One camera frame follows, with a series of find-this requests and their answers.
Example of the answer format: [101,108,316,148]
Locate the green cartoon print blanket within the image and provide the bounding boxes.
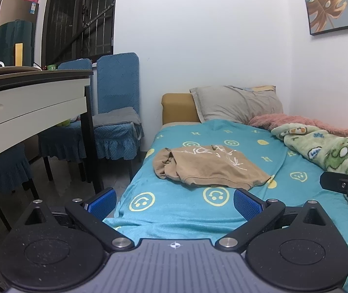
[271,123,348,229]

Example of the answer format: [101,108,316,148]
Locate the grey seat cushion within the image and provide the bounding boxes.
[92,107,141,127]

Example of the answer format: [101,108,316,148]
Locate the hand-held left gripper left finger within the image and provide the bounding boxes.
[17,187,135,251]

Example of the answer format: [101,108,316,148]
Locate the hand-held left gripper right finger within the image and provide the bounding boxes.
[215,188,335,252]

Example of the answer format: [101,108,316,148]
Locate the dark teal covered appliance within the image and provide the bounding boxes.
[0,20,35,67]

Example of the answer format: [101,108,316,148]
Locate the white table with dark top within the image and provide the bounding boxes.
[0,66,104,194]

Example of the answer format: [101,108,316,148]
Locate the pink fluffy blanket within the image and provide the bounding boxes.
[247,114,348,150]

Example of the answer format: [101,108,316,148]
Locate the blue covered chair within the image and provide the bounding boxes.
[0,146,40,232]
[91,52,144,184]
[38,59,93,181]

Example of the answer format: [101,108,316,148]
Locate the teal smiley print bed sheet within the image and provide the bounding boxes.
[103,120,348,293]

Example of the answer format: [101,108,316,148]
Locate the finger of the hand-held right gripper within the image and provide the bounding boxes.
[320,168,348,211]

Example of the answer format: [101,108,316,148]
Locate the tan t-shirt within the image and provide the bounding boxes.
[152,144,272,191]

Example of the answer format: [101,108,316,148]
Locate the cardboard box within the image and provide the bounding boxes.
[0,0,40,26]

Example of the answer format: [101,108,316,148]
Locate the dark framed window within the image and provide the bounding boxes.
[41,0,118,64]

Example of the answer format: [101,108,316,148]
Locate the yellow card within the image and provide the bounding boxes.
[15,43,24,67]

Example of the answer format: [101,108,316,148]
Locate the mustard yellow headboard cushion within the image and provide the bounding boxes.
[161,93,200,126]

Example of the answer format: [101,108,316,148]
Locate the grey pillow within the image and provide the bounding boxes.
[190,85,284,123]

